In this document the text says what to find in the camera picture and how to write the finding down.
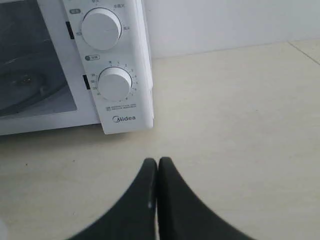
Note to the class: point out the white microwave knob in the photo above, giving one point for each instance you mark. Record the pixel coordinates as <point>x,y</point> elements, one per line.
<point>101,29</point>
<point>114,84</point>

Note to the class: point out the upper white microwave knob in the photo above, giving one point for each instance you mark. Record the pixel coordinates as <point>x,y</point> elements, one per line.
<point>101,29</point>

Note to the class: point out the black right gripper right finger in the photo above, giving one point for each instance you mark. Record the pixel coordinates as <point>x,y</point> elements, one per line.
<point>182,215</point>

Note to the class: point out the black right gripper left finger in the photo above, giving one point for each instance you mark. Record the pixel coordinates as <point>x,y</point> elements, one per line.
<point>132,217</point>

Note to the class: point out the lower white microwave knob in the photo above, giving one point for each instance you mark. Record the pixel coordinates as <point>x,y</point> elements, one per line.
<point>114,84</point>

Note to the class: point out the white Midea microwave oven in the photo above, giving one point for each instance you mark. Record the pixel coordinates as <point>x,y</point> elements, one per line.
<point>54,26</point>

